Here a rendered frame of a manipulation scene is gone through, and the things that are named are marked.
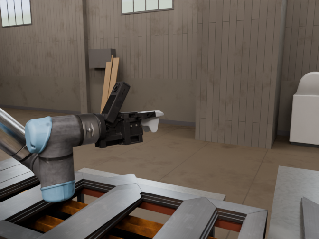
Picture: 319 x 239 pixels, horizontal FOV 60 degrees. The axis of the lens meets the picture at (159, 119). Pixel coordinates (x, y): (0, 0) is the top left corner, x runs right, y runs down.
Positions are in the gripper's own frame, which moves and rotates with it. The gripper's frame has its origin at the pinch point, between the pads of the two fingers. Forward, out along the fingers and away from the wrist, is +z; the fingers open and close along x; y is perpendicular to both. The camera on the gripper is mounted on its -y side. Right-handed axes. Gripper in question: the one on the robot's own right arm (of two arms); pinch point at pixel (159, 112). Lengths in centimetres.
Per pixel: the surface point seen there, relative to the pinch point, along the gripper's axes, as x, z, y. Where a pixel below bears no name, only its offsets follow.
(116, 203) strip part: -69, 17, 50
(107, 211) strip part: -64, 9, 51
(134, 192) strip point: -74, 32, 49
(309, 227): 21, 41, 41
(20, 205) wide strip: -98, -25, 46
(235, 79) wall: -298, 416, -32
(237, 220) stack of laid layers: -24, 61, 60
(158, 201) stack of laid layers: -63, 41, 54
